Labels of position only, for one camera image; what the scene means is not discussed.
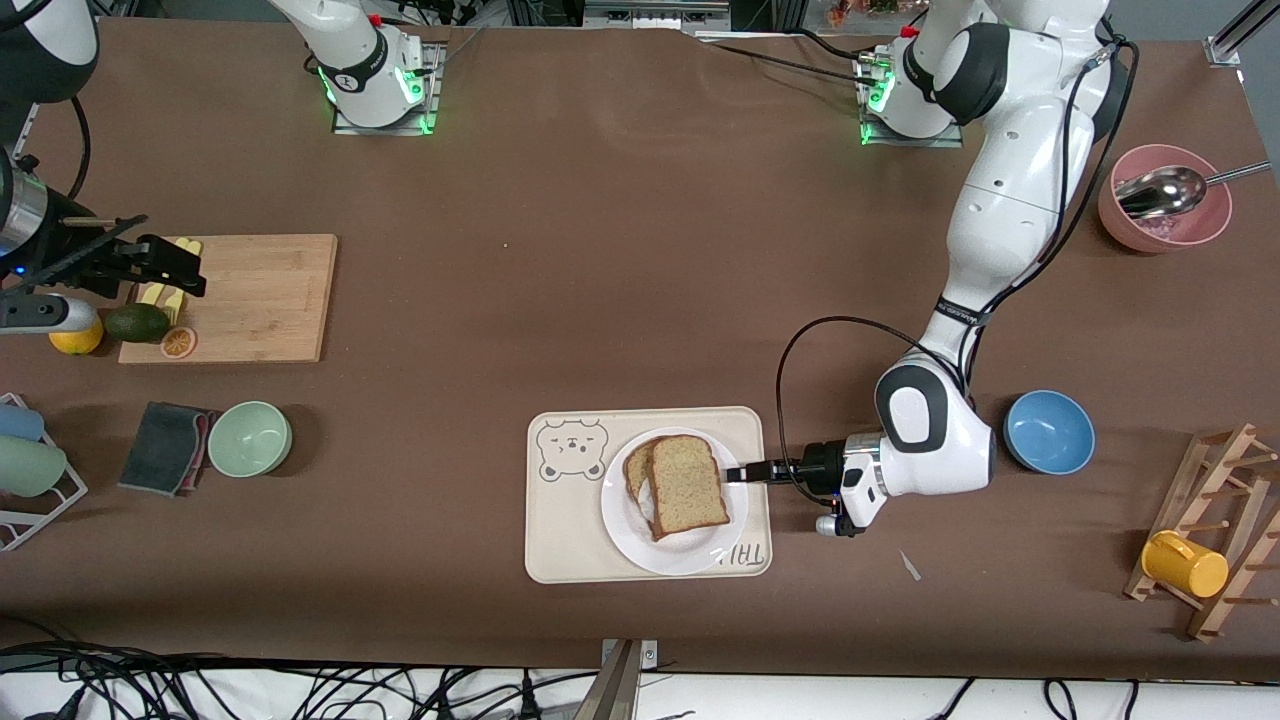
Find round white plate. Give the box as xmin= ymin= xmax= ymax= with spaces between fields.
xmin=600 ymin=428 xmax=750 ymax=577

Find yellow plastic fork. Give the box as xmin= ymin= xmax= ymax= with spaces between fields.
xmin=163 ymin=238 xmax=204 ymax=323

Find yellow plastic knife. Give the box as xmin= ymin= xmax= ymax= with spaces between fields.
xmin=140 ymin=238 xmax=191 ymax=307

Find dark green avocado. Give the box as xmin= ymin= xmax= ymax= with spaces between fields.
xmin=104 ymin=302 xmax=171 ymax=344

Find wooden cutting board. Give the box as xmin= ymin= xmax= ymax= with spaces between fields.
xmin=118 ymin=234 xmax=339 ymax=365

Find round yellow citrus fruit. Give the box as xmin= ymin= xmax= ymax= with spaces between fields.
xmin=50 ymin=320 xmax=105 ymax=356

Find pale green bowl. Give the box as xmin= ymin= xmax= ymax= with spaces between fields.
xmin=207 ymin=401 xmax=293 ymax=478

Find dark grey folded cloth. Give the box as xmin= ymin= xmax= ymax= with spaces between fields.
xmin=118 ymin=402 xmax=219 ymax=498

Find light blue cup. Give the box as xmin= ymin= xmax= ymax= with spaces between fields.
xmin=0 ymin=402 xmax=46 ymax=443

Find cream bear print tray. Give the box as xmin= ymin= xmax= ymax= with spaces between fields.
xmin=525 ymin=406 xmax=773 ymax=585

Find pale green cup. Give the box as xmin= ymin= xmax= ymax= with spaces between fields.
xmin=0 ymin=437 xmax=69 ymax=498

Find blue bowl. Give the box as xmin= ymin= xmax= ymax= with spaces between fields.
xmin=1003 ymin=390 xmax=1096 ymax=475

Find yellow mug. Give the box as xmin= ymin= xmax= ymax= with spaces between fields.
xmin=1141 ymin=530 xmax=1230 ymax=599

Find wooden mug rack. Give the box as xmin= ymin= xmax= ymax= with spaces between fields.
xmin=1125 ymin=423 xmax=1280 ymax=643

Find pale pink granules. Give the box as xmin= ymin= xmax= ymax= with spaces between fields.
xmin=1128 ymin=212 xmax=1207 ymax=244

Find metal spoon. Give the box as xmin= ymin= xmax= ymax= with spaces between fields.
xmin=1115 ymin=160 xmax=1273 ymax=220

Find pink bowl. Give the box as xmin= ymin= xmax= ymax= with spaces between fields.
xmin=1098 ymin=144 xmax=1233 ymax=254

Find grey metal box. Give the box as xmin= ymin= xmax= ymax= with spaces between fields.
xmin=583 ymin=0 xmax=731 ymax=31

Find aluminium corner profile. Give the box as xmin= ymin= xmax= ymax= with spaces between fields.
xmin=1205 ymin=0 xmax=1280 ymax=69

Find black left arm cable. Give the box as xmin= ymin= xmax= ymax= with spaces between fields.
xmin=775 ymin=35 xmax=1142 ymax=493

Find white wire cup rack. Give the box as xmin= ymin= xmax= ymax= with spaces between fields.
xmin=0 ymin=393 xmax=89 ymax=553

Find grey metal clamp bracket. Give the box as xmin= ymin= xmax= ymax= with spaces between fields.
xmin=572 ymin=638 xmax=661 ymax=720

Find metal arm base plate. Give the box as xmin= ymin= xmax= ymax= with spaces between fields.
xmin=330 ymin=40 xmax=443 ymax=136
xmin=855 ymin=50 xmax=966 ymax=149

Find tangled black floor cables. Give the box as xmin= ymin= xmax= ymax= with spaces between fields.
xmin=0 ymin=625 xmax=601 ymax=720

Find thin black table cable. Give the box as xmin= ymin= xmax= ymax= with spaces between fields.
xmin=700 ymin=28 xmax=873 ymax=89

